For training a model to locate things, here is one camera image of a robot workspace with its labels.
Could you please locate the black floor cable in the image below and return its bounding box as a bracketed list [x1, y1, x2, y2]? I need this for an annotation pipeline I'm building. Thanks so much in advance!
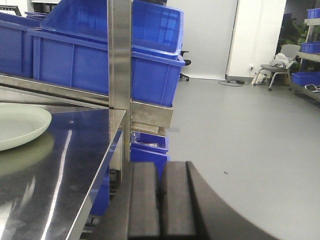
[217, 79, 246, 88]

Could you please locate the large blue bin right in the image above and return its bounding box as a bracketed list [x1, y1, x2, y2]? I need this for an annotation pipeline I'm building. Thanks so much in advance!
[27, 28, 186, 107]

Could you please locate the pale green plate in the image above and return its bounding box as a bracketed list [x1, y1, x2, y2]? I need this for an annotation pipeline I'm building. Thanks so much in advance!
[0, 103, 52, 151]

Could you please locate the small blue bin middle rack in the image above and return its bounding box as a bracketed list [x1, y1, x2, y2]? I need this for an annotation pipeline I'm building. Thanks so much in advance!
[300, 41, 320, 54]

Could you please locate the far metal rack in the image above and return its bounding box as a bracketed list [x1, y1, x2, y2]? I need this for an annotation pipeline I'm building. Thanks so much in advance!
[289, 18, 320, 102]

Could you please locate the stainless steel shelf rail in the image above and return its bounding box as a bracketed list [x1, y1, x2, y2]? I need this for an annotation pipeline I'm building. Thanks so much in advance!
[0, 73, 174, 129]

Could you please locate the large blue bin left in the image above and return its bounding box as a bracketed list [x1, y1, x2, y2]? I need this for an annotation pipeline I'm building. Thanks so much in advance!
[0, 12, 40, 78]

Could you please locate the small blue bin rack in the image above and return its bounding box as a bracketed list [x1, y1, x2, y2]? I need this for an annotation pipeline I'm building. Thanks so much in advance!
[300, 41, 320, 54]
[307, 8, 320, 19]

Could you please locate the blue tray on far rack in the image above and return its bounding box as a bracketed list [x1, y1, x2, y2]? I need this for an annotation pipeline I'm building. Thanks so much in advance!
[291, 71, 320, 86]

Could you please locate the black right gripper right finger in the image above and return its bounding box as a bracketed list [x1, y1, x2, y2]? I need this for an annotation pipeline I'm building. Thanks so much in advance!
[161, 161, 274, 240]

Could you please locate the stainless steel shelf post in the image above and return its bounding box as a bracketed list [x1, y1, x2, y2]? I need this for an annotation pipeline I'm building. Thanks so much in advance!
[106, 0, 132, 173]

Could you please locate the white cloth on chair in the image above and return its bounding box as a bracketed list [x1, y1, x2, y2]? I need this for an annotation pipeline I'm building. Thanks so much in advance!
[269, 53, 292, 68]

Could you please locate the grey office chair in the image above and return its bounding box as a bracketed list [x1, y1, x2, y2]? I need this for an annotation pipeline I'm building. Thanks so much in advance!
[252, 44, 301, 91]

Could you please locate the large blue bin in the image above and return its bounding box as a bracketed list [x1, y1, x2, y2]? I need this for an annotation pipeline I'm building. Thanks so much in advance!
[27, 28, 186, 107]
[0, 12, 40, 78]

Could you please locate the tilted blue bin on top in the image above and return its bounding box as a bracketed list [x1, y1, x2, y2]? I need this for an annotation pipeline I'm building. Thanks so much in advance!
[40, 0, 184, 60]

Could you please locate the small blue bin top rack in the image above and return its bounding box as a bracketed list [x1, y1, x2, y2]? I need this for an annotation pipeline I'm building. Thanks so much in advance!
[307, 8, 320, 19]

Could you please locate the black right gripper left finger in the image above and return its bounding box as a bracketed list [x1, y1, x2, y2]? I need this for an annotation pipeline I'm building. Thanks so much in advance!
[128, 162, 160, 238]

